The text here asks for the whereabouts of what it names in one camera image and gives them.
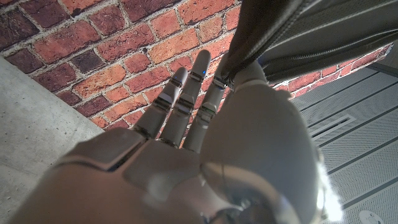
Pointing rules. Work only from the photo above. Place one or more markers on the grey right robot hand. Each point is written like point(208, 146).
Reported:
point(186, 174)

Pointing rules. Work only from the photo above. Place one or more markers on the brick wall backdrop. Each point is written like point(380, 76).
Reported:
point(124, 53)

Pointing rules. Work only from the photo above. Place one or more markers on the black backpack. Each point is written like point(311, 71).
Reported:
point(311, 34)

